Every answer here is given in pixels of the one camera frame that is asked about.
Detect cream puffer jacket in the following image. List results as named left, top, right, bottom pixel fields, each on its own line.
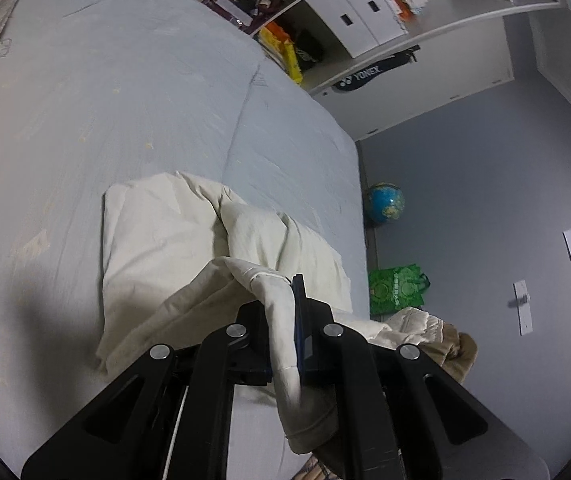
left=97, top=174, right=477, bottom=454

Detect yellow orange folded clothes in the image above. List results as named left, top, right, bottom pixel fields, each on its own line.
left=258, top=22, right=303, bottom=84

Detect green shopping bag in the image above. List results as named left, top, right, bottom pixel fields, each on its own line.
left=368, top=264, right=431, bottom=315

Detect blue desk globe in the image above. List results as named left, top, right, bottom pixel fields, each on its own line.
left=365, top=183, right=406, bottom=224

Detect black Yonex racket bag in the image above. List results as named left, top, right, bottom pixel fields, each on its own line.
left=332, top=44, right=421, bottom=93

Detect open wardrobe shelving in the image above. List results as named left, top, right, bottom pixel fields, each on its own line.
left=200, top=0, right=560, bottom=93

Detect white wardrobe door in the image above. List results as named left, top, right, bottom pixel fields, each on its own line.
left=314, top=18, right=513, bottom=141

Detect white drawer unit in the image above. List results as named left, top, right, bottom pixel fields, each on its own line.
left=305, top=0, right=407, bottom=58

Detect white wall bracket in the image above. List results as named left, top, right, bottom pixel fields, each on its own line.
left=510, top=280, right=534, bottom=336

